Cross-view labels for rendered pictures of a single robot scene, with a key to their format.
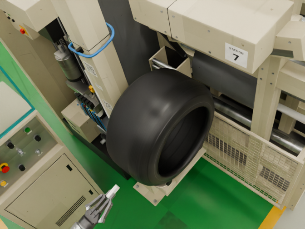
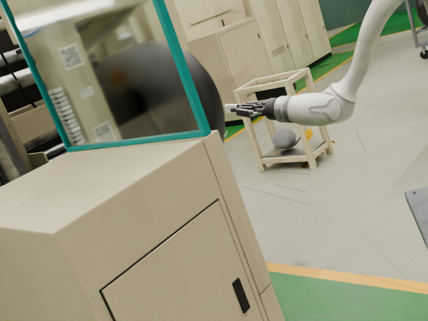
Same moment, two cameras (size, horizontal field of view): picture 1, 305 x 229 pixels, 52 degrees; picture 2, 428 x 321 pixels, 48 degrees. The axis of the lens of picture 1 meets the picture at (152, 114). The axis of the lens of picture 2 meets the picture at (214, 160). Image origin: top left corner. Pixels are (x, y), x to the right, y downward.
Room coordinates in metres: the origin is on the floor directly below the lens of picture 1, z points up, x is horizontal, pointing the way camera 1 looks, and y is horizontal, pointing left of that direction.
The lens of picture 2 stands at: (1.06, 1.99, 1.49)
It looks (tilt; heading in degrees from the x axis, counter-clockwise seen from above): 16 degrees down; 261
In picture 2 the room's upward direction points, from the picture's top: 20 degrees counter-clockwise
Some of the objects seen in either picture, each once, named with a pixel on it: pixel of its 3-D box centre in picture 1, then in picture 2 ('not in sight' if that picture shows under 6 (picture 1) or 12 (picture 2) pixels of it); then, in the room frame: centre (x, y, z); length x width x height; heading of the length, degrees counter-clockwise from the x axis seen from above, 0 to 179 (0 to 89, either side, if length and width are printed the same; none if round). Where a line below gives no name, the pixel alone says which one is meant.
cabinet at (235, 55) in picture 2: not in sight; (235, 72); (-0.71, -4.57, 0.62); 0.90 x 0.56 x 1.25; 34
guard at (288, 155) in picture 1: (226, 149); not in sight; (0.94, -0.40, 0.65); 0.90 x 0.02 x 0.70; 34
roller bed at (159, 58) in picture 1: (171, 75); (68, 174); (1.35, -0.19, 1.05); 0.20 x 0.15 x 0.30; 34
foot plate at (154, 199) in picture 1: (154, 184); not in sight; (1.15, 0.16, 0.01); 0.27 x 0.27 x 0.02; 34
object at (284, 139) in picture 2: not in sight; (283, 121); (-0.29, -2.03, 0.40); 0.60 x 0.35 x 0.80; 124
